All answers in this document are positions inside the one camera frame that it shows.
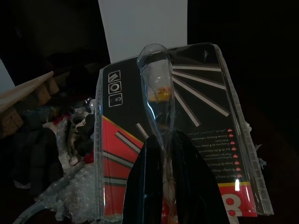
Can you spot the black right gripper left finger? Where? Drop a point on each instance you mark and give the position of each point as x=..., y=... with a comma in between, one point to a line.
x=144, y=186

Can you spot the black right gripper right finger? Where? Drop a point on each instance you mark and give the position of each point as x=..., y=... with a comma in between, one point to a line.
x=196, y=186

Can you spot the clear blister pack black red card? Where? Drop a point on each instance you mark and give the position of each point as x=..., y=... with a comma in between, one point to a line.
x=205, y=112

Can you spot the clear bubble wrap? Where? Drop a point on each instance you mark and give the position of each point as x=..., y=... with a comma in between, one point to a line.
x=74, y=193

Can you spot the dark crumpled garment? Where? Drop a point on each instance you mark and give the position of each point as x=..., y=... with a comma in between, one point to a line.
x=39, y=154

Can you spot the white upright panel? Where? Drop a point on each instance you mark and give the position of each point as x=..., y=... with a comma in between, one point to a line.
x=144, y=25

